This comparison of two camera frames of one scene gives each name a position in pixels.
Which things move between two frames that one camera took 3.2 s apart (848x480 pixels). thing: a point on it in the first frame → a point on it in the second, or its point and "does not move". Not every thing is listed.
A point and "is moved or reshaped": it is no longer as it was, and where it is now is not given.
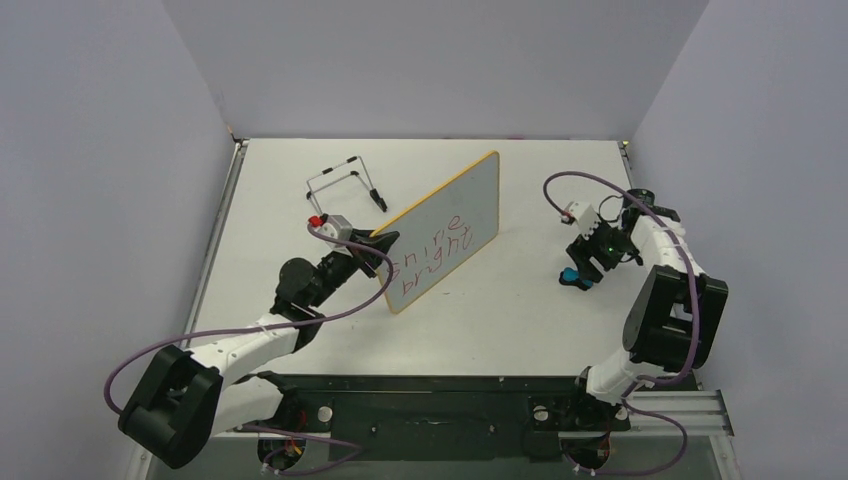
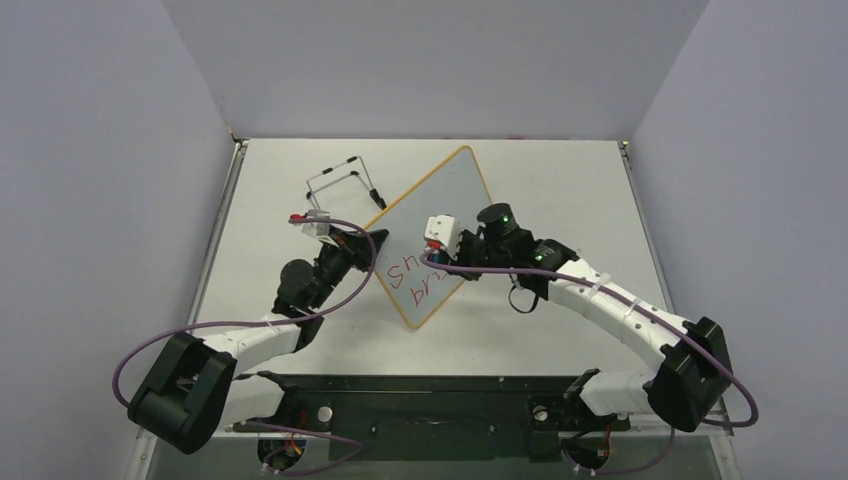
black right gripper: [588, 260] → [465, 248]
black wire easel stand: [374, 193] does not move
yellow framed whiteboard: [443, 232] is moved or reshaped
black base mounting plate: [447, 417] does not move
